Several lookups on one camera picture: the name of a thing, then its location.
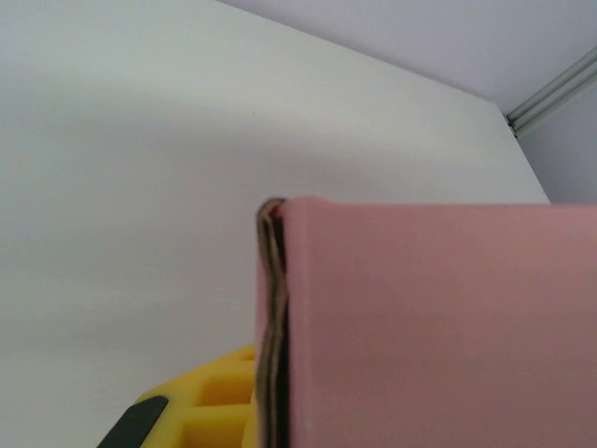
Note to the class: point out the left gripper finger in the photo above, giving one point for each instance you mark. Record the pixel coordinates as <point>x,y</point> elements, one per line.
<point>210,392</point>

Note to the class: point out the pink paper box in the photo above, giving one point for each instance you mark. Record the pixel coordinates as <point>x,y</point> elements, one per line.
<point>420,326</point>

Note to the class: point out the aluminium frame post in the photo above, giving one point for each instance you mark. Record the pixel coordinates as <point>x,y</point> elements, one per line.
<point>550,93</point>

